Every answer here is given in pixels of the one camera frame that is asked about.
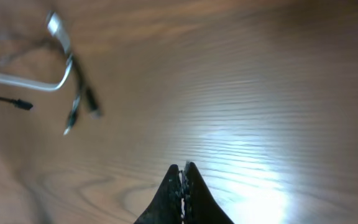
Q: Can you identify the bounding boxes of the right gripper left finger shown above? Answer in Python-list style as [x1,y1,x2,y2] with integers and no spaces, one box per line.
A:
[134,164,182,224]

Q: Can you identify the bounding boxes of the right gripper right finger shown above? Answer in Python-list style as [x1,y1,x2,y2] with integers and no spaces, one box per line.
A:
[183,161,234,224]

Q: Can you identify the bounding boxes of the black USB cable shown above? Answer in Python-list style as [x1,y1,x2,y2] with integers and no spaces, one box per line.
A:
[0,37,103,119]

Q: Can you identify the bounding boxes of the white USB cable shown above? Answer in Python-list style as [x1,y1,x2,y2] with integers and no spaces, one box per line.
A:
[0,11,83,136]

